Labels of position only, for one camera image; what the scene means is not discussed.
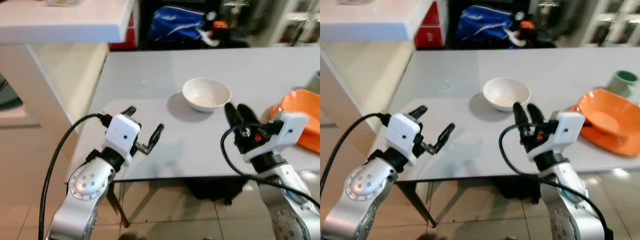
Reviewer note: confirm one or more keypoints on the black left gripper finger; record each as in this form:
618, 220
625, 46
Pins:
418, 112
446, 136
129, 111
156, 136

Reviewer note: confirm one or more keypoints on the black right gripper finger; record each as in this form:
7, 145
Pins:
536, 115
521, 116
248, 115
231, 116

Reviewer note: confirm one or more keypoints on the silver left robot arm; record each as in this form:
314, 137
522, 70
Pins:
87, 186
361, 186

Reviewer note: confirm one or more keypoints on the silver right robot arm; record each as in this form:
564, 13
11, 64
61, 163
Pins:
570, 220
290, 220

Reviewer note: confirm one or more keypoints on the white ceramic bowl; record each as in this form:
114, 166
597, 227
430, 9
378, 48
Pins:
206, 94
506, 93

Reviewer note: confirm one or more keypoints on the dark object under table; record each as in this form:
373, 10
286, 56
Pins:
517, 190
215, 190

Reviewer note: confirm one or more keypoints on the orange bowl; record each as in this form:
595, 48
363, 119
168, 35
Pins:
612, 112
302, 105

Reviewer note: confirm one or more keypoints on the orange plate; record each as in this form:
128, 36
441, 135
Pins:
620, 146
312, 144

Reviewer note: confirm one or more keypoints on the dark table leg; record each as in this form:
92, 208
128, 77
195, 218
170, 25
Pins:
420, 207
119, 207

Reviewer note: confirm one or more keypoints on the red box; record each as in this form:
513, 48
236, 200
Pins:
124, 44
430, 35

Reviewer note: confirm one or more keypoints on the green and white cup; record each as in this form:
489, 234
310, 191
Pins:
622, 84
315, 81

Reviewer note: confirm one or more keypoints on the orange and black device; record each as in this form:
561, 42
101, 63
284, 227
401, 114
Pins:
526, 25
220, 26

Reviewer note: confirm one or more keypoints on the blue bag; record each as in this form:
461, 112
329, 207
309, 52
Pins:
482, 22
175, 22

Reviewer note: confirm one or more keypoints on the white counter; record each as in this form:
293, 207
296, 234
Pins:
65, 22
370, 20

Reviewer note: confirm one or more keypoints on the white glass door cabinet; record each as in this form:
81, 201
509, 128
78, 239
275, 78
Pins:
612, 20

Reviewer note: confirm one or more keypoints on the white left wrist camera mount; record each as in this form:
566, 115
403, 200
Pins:
405, 131
122, 132

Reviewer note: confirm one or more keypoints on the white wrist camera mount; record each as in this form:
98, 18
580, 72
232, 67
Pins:
567, 127
122, 132
405, 131
292, 127

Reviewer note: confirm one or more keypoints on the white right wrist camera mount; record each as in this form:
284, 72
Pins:
567, 127
292, 127

